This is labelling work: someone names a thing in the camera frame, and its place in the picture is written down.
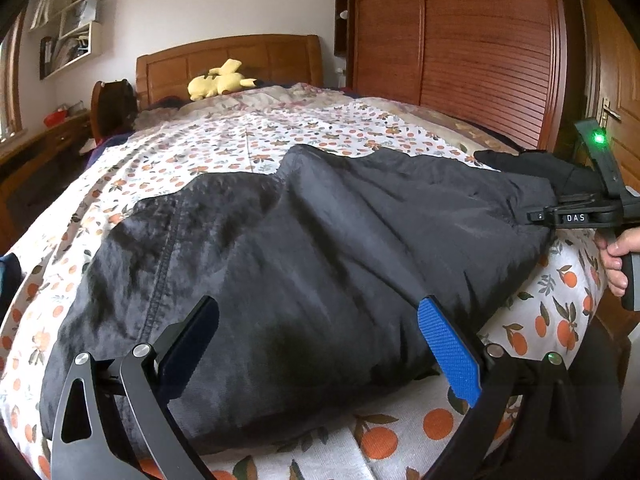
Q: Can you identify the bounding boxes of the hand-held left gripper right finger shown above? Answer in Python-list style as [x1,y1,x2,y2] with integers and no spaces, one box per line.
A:
[417,296,586,480]

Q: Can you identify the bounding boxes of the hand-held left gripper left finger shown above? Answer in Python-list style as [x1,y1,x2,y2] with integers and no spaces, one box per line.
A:
[50,296,221,480]

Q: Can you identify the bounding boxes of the yellow plush toy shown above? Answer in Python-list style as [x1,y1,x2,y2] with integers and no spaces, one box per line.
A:
[187,59,259,101]

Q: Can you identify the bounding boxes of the black garment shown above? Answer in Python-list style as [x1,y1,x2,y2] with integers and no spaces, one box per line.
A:
[472,148,573,200]

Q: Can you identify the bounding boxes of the wooden wardrobe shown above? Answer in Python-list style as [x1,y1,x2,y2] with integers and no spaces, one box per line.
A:
[334,0,601,155]

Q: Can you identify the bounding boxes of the blue garment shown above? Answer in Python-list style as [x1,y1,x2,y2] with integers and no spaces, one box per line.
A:
[0,254,25,317]

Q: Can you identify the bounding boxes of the window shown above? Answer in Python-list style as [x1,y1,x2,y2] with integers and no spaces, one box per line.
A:
[0,7,27,143]

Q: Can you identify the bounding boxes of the wooden desk cabinet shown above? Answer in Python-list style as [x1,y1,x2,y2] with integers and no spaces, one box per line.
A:
[0,109,94,257]

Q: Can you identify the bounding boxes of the white wall shelf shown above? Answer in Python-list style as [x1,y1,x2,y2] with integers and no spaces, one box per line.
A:
[27,0,109,81]

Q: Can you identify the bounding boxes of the wooden bed headboard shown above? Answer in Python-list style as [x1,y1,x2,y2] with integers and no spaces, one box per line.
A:
[136,34,324,111]

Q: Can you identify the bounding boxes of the person's right hand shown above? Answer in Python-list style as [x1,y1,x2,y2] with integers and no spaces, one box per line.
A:
[594,226,640,297]

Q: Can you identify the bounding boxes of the black jacket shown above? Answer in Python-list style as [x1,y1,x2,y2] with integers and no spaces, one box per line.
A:
[40,144,558,457]

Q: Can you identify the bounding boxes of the wooden door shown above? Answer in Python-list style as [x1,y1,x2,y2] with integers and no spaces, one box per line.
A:
[570,0,640,201]

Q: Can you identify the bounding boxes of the wooden bed with orange-print sheet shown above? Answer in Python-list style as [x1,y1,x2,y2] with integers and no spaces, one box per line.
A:
[0,82,608,480]

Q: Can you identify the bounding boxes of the floral quilt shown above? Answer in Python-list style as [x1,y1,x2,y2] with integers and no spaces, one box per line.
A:
[134,82,353,122]

